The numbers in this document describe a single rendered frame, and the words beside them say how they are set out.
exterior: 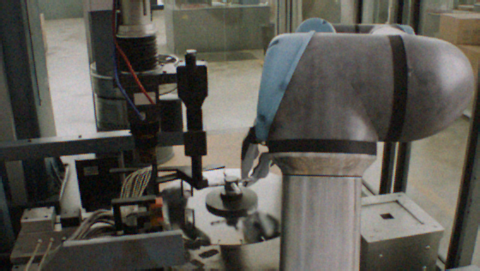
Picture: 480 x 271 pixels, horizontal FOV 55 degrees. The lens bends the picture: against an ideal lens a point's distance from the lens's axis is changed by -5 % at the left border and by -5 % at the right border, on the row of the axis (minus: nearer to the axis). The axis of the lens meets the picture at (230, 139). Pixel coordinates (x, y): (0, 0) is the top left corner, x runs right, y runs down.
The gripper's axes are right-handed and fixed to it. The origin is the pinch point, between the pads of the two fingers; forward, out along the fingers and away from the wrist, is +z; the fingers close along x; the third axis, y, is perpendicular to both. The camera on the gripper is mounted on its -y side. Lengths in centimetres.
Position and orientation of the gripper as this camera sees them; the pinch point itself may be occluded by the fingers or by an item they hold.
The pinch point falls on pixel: (246, 180)
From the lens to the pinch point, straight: 102.2
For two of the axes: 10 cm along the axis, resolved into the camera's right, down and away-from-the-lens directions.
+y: 2.0, 1.4, -9.7
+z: -4.3, 9.0, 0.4
